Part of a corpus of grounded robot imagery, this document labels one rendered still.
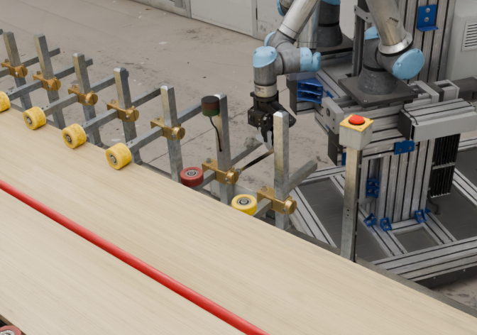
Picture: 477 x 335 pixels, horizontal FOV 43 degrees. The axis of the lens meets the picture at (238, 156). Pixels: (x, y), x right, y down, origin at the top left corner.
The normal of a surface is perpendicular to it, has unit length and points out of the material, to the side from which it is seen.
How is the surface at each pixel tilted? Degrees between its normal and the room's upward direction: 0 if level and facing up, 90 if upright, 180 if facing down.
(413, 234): 0
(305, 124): 0
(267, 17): 90
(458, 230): 0
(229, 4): 90
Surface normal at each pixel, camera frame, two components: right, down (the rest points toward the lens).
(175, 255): -0.05, -0.84
